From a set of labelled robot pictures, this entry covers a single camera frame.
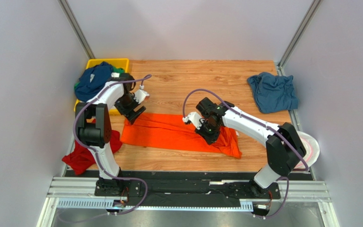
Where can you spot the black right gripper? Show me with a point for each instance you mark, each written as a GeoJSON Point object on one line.
{"type": "Point", "coordinates": [209, 135]}

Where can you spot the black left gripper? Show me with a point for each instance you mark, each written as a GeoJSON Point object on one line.
{"type": "Point", "coordinates": [130, 114]}

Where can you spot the orange t-shirt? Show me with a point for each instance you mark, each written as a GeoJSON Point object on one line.
{"type": "Point", "coordinates": [168, 131]}

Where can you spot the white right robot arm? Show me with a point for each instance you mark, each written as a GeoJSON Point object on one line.
{"type": "Point", "coordinates": [284, 147]}

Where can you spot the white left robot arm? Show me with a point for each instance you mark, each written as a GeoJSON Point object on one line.
{"type": "Point", "coordinates": [92, 127]}

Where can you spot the white t-shirt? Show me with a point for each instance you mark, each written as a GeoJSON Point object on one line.
{"type": "Point", "coordinates": [91, 85]}

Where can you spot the green t-shirt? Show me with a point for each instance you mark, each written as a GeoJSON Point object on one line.
{"type": "Point", "coordinates": [102, 68]}

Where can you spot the yellow plastic bin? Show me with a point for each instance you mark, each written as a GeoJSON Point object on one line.
{"type": "Point", "coordinates": [118, 62]}

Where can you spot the navy blue t-shirt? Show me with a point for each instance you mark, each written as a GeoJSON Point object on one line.
{"type": "Point", "coordinates": [92, 81]}

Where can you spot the teal blue t-shirt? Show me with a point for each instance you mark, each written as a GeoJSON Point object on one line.
{"type": "Point", "coordinates": [273, 93]}

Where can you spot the red t-shirt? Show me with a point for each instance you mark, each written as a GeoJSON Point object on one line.
{"type": "Point", "coordinates": [80, 159]}

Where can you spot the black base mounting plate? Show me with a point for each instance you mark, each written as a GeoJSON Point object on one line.
{"type": "Point", "coordinates": [194, 189]}

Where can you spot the white mesh laundry bag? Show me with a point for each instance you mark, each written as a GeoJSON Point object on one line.
{"type": "Point", "coordinates": [312, 148]}

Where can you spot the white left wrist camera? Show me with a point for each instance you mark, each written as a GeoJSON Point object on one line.
{"type": "Point", "coordinates": [141, 94]}

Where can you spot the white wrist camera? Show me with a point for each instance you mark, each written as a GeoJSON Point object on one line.
{"type": "Point", "coordinates": [141, 94]}
{"type": "Point", "coordinates": [195, 119]}

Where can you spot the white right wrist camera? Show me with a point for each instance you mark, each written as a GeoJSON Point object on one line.
{"type": "Point", "coordinates": [195, 119]}

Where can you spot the aluminium frame rail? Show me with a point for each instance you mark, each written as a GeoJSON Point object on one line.
{"type": "Point", "coordinates": [79, 192]}

